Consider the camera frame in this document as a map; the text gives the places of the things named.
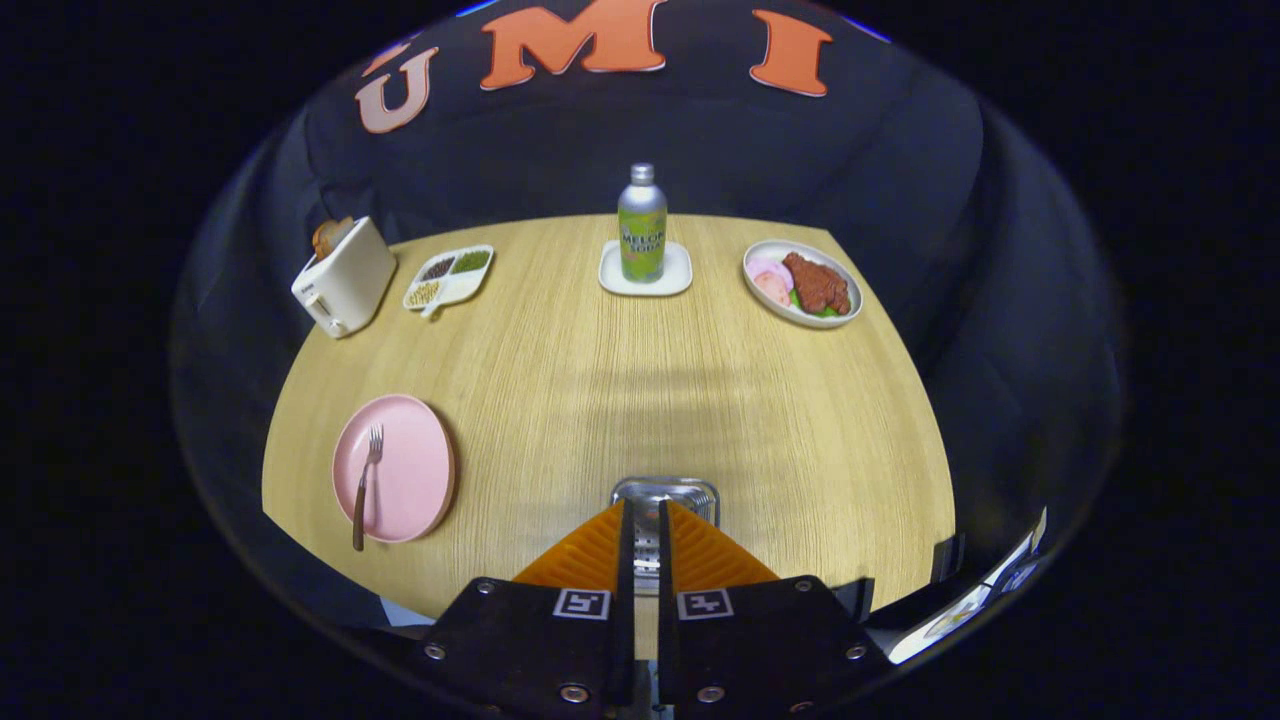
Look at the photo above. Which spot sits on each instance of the brown fried meat piece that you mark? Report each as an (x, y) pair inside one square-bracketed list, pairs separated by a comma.
[(817, 284)]

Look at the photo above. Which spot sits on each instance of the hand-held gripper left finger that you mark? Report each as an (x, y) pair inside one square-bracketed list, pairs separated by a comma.
[(627, 620)]

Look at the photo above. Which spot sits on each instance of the dark bracket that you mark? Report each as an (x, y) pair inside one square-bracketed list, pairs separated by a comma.
[(948, 560)]

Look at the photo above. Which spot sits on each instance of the white printed board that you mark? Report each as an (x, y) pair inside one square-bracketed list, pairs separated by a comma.
[(960, 620)]

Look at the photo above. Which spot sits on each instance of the brown toast slice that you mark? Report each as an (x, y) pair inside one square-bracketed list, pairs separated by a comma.
[(324, 240), (343, 232)]

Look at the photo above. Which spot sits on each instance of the white oval food bowl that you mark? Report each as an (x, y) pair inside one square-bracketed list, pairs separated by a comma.
[(830, 255)]

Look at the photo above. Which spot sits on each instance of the yellow beans pile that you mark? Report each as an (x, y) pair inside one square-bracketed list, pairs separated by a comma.
[(424, 293)]

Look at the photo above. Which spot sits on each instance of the clear plastic cutlery tray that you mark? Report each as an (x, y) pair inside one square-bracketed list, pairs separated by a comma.
[(690, 492)]

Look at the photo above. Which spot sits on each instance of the pink ham slice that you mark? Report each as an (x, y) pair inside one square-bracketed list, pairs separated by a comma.
[(770, 280)]

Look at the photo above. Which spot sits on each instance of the dark red beans pile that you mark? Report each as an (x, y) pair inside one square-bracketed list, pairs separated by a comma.
[(438, 268)]

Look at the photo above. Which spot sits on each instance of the white divided snack dish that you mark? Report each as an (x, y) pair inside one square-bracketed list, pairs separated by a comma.
[(462, 288)]

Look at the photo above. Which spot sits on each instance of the white toaster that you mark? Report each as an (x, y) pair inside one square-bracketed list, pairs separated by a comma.
[(350, 285)]

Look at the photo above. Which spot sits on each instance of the white square coaster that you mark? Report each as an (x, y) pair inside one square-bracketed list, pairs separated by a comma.
[(680, 280)]

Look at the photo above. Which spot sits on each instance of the pink round plate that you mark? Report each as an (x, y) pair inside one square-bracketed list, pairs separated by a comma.
[(410, 470)]

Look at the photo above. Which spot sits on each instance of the green vegetable garnish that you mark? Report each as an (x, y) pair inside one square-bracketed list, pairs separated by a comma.
[(812, 309)]

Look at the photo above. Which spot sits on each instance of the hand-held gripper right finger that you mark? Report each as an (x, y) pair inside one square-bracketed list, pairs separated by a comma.
[(665, 630)]

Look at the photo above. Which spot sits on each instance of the green beans pile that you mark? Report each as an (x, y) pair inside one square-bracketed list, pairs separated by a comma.
[(471, 261)]

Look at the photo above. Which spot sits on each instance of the green label metal bottle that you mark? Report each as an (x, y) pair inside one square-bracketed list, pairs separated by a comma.
[(642, 240)]

